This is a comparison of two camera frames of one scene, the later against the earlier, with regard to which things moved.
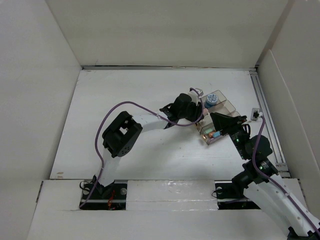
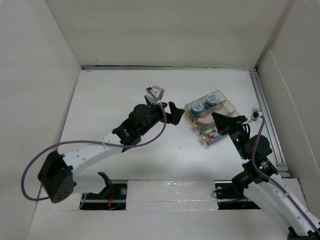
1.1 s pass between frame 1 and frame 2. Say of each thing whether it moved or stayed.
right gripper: stayed
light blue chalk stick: stayed
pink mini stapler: moved
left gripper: moved
